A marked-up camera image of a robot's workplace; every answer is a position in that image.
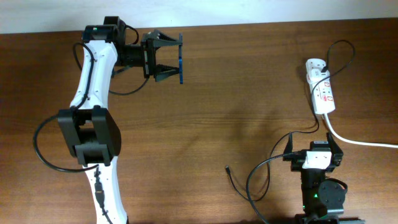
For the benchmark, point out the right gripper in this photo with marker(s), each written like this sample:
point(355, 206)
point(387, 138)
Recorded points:
point(336, 155)

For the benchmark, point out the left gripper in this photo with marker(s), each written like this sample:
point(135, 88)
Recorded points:
point(149, 53)

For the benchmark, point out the blue Galaxy smartphone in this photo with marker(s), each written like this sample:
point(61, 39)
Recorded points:
point(180, 59)

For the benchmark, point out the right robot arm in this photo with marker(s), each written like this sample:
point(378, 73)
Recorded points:
point(322, 197)

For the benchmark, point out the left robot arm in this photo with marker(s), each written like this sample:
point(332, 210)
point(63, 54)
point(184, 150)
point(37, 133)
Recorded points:
point(91, 134)

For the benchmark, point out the white USB charger plug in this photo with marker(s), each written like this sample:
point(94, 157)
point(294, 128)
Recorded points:
point(316, 75)

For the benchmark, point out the white power strip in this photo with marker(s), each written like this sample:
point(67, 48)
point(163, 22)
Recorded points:
point(322, 97)

